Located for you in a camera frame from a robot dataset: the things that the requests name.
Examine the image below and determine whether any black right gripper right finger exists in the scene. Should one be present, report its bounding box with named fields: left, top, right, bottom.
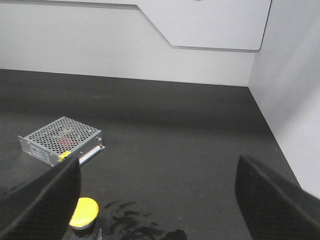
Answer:
left=234, top=155, right=320, bottom=240

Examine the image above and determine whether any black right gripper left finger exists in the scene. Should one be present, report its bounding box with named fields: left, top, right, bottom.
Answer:
left=0, top=157, right=81, bottom=240

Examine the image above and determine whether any yellow mushroom push button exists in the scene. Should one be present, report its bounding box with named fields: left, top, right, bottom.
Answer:
left=69, top=197, right=99, bottom=238

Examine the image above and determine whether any small metal mesh power supply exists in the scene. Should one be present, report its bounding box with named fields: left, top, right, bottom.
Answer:
left=18, top=116, right=105, bottom=167

